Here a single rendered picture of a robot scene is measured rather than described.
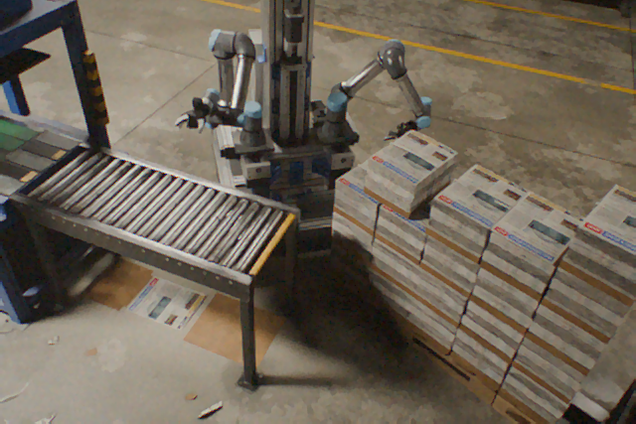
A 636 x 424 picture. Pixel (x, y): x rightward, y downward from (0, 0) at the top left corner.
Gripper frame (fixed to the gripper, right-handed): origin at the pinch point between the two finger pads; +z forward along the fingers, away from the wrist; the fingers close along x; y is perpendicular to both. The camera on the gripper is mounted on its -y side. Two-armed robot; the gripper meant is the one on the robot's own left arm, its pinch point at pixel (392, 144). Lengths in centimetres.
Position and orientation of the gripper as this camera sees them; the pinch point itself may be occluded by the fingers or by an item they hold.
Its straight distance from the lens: 321.7
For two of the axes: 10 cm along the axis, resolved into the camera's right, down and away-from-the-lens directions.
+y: 0.5, -7.7, -6.3
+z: -6.7, 4.4, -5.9
